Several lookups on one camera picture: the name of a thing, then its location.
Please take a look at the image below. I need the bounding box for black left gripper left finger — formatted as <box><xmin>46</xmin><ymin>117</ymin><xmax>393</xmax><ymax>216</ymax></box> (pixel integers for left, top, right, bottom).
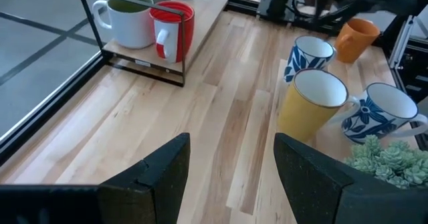
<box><xmin>96</xmin><ymin>132</ymin><xmax>191</xmax><ymax>224</ymax></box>

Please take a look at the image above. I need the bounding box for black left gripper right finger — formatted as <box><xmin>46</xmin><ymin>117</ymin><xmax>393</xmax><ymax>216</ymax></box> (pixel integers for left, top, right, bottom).
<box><xmin>274</xmin><ymin>132</ymin><xmax>355</xmax><ymax>224</ymax></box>

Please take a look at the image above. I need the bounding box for yellow mug white interior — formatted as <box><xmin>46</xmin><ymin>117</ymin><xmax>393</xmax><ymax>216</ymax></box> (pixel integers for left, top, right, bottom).
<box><xmin>276</xmin><ymin>68</ymin><xmax>360</xmax><ymax>144</ymax></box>

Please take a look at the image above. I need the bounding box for blue floral white mug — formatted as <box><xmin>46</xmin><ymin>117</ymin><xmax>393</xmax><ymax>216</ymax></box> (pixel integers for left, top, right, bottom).
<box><xmin>329</xmin><ymin>82</ymin><xmax>428</xmax><ymax>144</ymax></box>
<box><xmin>283</xmin><ymin>35</ymin><xmax>336</xmax><ymax>84</ymax></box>

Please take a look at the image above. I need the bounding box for orange mug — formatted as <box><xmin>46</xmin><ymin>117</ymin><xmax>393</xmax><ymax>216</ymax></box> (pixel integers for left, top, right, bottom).
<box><xmin>334</xmin><ymin>17</ymin><xmax>381</xmax><ymax>64</ymax></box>

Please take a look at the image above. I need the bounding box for red mug white handle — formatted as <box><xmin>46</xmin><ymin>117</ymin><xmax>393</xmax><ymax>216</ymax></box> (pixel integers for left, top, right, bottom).
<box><xmin>149</xmin><ymin>0</ymin><xmax>195</xmax><ymax>64</ymax></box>

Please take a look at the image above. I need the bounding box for white mug olive interior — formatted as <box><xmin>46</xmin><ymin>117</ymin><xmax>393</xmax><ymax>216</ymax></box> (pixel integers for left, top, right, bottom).
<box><xmin>92</xmin><ymin>0</ymin><xmax>156</xmax><ymax>49</ymax></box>

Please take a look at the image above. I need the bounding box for succulent plant in patterned pot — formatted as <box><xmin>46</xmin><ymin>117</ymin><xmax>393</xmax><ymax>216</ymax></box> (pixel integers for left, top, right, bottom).
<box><xmin>344</xmin><ymin>134</ymin><xmax>428</xmax><ymax>190</ymax></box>

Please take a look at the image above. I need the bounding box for black aluminium table frame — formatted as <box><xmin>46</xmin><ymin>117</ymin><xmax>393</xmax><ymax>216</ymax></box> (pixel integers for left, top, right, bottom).
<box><xmin>0</xmin><ymin>0</ymin><xmax>428</xmax><ymax>166</ymax></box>

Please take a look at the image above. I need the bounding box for silver metal bracket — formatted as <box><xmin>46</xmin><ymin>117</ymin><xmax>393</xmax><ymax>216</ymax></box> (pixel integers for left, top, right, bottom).
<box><xmin>389</xmin><ymin>14</ymin><xmax>416</xmax><ymax>70</ymax></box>

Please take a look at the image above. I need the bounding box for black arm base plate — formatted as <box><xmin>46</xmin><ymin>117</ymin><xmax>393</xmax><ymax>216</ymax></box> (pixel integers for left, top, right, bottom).
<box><xmin>256</xmin><ymin>0</ymin><xmax>304</xmax><ymax>21</ymax></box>

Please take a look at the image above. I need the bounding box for wooden shelf riser black frame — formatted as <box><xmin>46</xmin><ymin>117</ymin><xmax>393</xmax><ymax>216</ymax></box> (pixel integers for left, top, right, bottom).
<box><xmin>76</xmin><ymin>0</ymin><xmax>231</xmax><ymax>88</ymax></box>

